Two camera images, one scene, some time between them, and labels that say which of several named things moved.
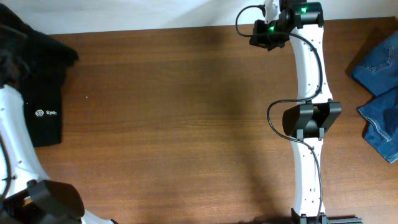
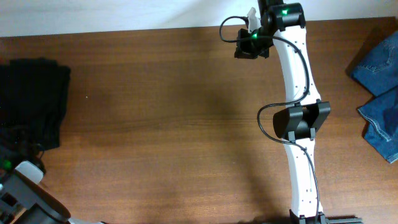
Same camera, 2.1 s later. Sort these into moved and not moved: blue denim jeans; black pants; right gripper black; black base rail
Moved: right gripper black; black pants
Not moved: blue denim jeans; black base rail
